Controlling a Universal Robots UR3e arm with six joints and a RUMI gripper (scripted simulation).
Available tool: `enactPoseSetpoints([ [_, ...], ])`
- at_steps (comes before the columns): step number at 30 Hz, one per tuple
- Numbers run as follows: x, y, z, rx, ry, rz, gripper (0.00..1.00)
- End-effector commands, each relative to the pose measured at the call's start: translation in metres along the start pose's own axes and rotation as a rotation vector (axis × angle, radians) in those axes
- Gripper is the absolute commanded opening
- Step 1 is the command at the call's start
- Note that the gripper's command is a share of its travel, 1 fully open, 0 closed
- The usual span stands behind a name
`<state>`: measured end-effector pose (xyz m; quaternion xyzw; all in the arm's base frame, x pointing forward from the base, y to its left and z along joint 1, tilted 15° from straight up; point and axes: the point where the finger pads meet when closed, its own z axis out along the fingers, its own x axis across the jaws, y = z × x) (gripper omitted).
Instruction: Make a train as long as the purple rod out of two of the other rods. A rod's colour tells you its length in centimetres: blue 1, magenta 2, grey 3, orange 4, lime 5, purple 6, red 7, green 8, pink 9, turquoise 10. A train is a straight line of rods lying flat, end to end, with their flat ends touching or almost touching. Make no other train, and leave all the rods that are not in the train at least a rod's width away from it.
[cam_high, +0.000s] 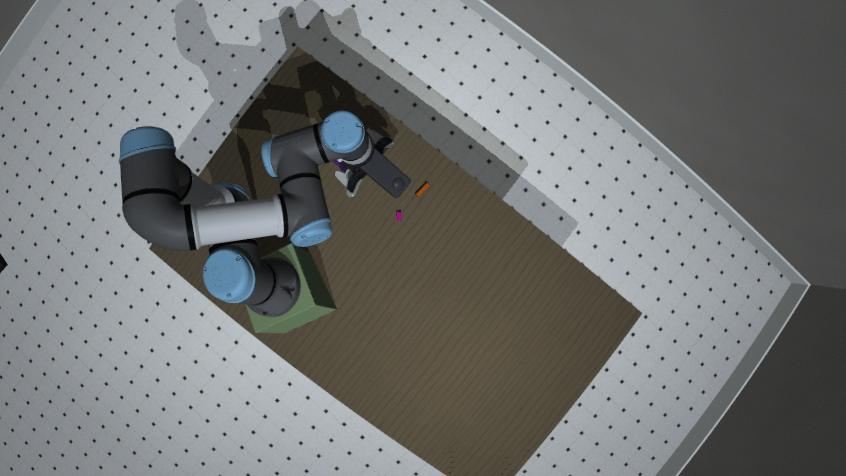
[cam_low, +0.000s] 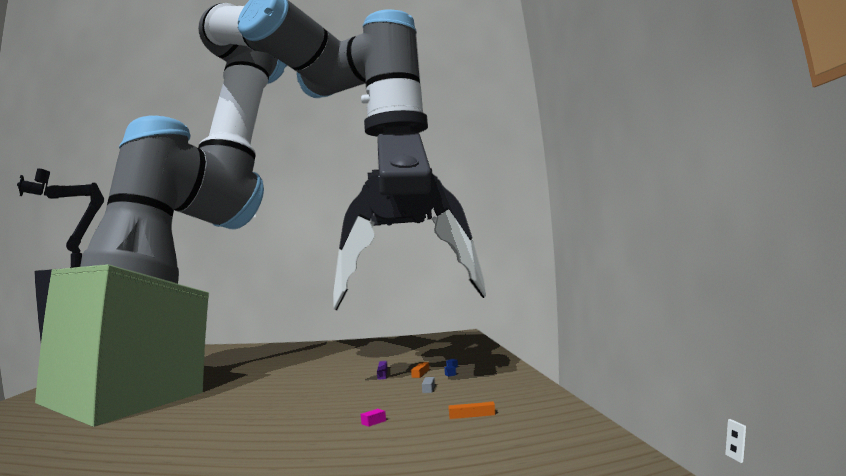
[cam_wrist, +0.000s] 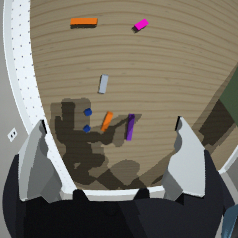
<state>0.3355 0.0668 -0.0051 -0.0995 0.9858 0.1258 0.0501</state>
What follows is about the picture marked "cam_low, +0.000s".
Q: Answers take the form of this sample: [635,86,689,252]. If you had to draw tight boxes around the purple rod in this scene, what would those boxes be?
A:
[377,361,388,380]

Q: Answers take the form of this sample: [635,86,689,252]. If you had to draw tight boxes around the magenta block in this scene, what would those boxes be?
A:
[360,409,386,427]

